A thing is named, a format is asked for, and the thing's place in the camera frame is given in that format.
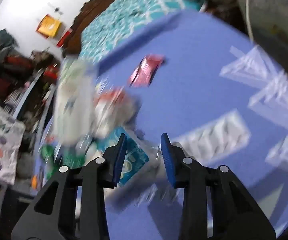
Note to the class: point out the carved wooden headboard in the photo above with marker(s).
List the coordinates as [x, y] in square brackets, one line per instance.
[76, 35]

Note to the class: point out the red yellow wall calendar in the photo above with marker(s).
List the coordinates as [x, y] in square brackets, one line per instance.
[47, 26]

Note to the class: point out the dark hanging wall ornament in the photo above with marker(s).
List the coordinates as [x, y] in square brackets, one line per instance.
[56, 9]

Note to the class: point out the green packet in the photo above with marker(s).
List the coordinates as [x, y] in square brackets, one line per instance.
[47, 152]

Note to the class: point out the red gift bag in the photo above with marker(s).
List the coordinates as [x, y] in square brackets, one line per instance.
[51, 72]

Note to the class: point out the brown bag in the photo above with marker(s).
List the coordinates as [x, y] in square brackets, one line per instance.
[42, 55]

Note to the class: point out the red box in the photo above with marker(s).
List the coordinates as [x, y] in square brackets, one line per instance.
[146, 71]

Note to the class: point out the red white snack packet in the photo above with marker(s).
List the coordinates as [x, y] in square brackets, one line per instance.
[111, 105]

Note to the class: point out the teal patterned quilt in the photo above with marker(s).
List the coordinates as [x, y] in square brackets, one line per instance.
[124, 22]

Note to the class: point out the white printed cloth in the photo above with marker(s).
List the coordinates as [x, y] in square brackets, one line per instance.
[1, 140]

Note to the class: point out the clear plastic storage bin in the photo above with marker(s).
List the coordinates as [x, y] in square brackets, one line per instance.
[271, 17]

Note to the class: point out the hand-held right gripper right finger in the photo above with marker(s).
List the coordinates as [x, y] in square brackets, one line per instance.
[167, 160]

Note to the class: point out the white plastic bag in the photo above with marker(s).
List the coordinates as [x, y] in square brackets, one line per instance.
[71, 100]

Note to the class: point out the blue printed bed sheet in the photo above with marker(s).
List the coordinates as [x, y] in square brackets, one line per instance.
[196, 105]

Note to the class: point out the teal packet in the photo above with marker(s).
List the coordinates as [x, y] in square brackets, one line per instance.
[134, 155]

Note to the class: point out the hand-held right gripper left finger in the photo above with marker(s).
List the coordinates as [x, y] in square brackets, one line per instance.
[120, 155]

